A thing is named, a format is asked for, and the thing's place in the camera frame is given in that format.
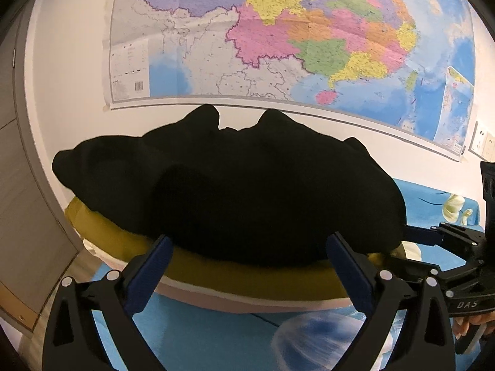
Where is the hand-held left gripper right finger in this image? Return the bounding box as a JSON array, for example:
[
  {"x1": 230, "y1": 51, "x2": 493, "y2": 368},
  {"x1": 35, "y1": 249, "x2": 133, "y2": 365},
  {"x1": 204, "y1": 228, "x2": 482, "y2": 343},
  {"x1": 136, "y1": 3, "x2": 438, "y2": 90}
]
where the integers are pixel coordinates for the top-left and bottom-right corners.
[{"x1": 326, "y1": 232, "x2": 459, "y2": 371}]

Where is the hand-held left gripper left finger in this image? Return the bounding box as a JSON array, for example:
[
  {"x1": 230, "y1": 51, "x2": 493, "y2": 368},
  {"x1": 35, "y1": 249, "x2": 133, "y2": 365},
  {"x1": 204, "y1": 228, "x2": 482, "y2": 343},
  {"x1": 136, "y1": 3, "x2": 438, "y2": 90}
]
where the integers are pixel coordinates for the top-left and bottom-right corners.
[{"x1": 42, "y1": 234, "x2": 173, "y2": 371}]

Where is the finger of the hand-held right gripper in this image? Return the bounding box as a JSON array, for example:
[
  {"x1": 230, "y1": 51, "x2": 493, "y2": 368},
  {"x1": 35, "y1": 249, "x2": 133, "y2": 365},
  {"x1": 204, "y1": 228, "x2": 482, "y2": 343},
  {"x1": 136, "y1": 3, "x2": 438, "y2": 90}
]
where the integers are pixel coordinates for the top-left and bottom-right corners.
[
  {"x1": 381, "y1": 249, "x2": 470, "y2": 283},
  {"x1": 402, "y1": 222, "x2": 487, "y2": 258}
]

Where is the black coat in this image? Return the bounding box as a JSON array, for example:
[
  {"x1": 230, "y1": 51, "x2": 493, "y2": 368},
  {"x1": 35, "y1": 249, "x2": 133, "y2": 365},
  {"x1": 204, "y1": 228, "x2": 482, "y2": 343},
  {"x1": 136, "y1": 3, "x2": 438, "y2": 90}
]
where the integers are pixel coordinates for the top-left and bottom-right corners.
[{"x1": 52, "y1": 104, "x2": 407, "y2": 267}]

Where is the person's right hand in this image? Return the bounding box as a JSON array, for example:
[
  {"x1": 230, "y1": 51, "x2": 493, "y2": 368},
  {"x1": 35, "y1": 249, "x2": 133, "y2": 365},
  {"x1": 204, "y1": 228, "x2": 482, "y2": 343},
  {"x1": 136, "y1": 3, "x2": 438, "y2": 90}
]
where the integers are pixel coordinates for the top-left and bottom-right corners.
[{"x1": 450, "y1": 311, "x2": 495, "y2": 341}]

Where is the blue floral bed sheet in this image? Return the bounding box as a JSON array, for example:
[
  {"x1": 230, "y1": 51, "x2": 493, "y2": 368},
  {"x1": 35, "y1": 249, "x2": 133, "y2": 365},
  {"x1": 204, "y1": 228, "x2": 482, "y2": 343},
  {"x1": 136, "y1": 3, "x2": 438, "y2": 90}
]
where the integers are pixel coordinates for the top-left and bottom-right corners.
[{"x1": 83, "y1": 178, "x2": 484, "y2": 371}]

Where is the mustard yellow garment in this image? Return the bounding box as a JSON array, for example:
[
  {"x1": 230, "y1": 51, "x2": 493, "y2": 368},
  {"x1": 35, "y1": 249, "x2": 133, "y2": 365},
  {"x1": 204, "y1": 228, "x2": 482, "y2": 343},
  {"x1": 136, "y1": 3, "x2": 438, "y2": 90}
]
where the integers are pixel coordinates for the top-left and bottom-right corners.
[{"x1": 64, "y1": 195, "x2": 391, "y2": 302}]

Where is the grey wooden door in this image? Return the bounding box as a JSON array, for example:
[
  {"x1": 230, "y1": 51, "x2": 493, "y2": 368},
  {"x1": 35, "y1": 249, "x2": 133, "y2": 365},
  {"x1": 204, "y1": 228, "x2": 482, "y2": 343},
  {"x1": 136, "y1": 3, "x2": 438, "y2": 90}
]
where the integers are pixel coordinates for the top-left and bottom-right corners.
[{"x1": 0, "y1": 8, "x2": 82, "y2": 333}]

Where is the colourful wall map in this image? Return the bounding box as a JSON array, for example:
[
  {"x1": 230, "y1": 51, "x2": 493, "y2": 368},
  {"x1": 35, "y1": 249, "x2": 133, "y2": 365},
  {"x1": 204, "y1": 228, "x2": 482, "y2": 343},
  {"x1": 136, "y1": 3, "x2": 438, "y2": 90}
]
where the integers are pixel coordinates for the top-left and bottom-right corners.
[{"x1": 102, "y1": 0, "x2": 476, "y2": 163}]

